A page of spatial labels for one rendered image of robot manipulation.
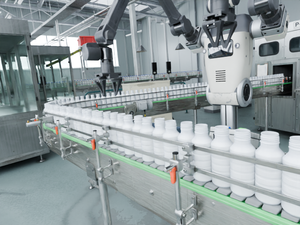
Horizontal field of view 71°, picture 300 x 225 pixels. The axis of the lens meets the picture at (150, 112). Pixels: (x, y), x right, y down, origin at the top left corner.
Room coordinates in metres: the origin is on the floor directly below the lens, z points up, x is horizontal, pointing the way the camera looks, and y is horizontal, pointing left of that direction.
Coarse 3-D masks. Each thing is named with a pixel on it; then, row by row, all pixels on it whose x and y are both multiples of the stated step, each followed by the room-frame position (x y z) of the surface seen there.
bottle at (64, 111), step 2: (66, 106) 1.39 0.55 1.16; (62, 108) 1.36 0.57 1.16; (64, 108) 1.36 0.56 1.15; (62, 110) 1.36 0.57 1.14; (64, 110) 1.36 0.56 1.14; (62, 112) 1.36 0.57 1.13; (64, 112) 1.36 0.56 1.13; (60, 114) 1.36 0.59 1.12; (62, 114) 1.35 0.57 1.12; (64, 114) 1.35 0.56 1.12; (62, 118) 1.35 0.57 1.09; (62, 120) 1.35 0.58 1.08; (64, 120) 1.35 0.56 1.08; (62, 122) 1.35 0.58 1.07; (64, 122) 1.35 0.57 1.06; (66, 126) 1.35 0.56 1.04; (62, 128) 1.36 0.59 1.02; (64, 128) 1.35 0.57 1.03; (64, 130) 1.35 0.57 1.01
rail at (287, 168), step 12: (132, 132) 0.78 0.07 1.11; (120, 144) 0.85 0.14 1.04; (180, 144) 0.60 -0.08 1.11; (156, 156) 0.69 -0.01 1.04; (228, 156) 0.49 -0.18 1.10; (240, 156) 0.47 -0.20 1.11; (276, 168) 0.41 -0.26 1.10; (288, 168) 0.39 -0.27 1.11; (228, 180) 0.49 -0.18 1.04; (264, 192) 0.43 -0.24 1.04; (276, 192) 0.41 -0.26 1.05
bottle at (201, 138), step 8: (200, 128) 0.57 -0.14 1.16; (200, 136) 0.57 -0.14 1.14; (208, 136) 0.58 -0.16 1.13; (200, 144) 0.56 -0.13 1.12; (208, 144) 0.56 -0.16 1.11; (192, 152) 0.58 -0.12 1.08; (200, 152) 0.56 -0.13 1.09; (200, 160) 0.56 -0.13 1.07; (208, 160) 0.56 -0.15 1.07; (200, 168) 0.56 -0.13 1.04; (208, 168) 0.56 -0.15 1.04; (200, 176) 0.56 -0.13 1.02; (208, 176) 0.56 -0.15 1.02
